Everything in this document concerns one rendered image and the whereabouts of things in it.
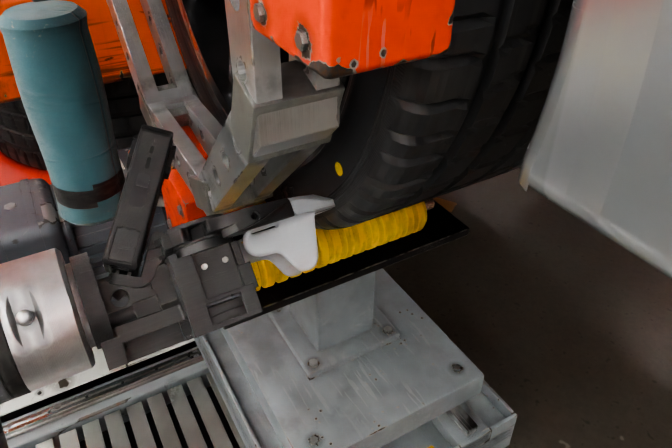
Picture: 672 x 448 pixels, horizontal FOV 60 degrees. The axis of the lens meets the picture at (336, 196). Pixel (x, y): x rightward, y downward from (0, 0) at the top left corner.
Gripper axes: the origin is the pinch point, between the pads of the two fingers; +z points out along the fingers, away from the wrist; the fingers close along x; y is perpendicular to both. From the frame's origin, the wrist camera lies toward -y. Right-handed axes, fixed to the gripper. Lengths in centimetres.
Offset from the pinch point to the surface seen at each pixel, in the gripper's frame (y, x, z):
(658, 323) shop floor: 41, -49, 84
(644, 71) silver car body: 2.9, 30.4, 2.9
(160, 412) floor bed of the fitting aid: 19, -63, -15
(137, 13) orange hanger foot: -45, -46, 0
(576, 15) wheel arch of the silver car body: -0.7, 28.5, 2.9
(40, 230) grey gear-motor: -14, -48, -23
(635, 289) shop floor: 35, -55, 89
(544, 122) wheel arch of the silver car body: 2.9, 24.3, 2.9
